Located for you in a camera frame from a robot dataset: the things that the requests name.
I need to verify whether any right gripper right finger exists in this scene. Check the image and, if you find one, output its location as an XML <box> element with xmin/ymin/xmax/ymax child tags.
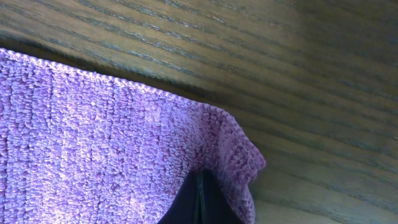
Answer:
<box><xmin>200</xmin><ymin>170</ymin><xmax>243</xmax><ymax>224</ymax></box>

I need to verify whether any purple microfiber cloth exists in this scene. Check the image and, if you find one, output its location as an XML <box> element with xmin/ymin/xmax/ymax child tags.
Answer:
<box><xmin>1</xmin><ymin>49</ymin><xmax>266</xmax><ymax>223</ymax></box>

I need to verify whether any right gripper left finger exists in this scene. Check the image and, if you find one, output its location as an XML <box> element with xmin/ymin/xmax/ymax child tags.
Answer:
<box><xmin>158</xmin><ymin>172</ymin><xmax>197</xmax><ymax>224</ymax></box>

